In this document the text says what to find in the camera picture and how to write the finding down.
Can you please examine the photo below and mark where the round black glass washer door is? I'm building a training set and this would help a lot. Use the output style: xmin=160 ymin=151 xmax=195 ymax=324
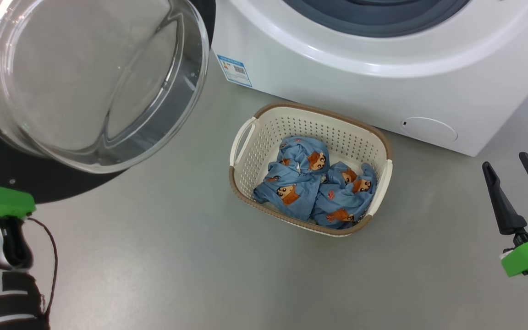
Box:
xmin=0 ymin=0 xmax=216 ymax=204

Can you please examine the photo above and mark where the cream perforated laundry basket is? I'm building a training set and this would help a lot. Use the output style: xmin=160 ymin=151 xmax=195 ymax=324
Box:
xmin=229 ymin=102 xmax=393 ymax=237

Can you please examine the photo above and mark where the blue cartoon print garment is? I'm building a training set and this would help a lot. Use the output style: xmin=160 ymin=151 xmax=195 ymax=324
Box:
xmin=253 ymin=136 xmax=330 ymax=220
xmin=311 ymin=161 xmax=378 ymax=229

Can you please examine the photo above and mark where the blue energy label sticker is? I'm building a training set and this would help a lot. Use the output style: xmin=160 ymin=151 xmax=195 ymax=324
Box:
xmin=217 ymin=55 xmax=253 ymax=88

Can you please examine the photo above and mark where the white front-load washing machine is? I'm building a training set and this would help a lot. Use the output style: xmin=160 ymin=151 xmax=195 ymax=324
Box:
xmin=211 ymin=0 xmax=528 ymax=157

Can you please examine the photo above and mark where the round white filter cover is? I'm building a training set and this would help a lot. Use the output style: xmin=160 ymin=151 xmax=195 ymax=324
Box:
xmin=401 ymin=117 xmax=458 ymax=143

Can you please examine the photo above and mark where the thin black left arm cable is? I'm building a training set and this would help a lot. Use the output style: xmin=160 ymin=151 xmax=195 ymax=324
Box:
xmin=27 ymin=218 xmax=58 ymax=317

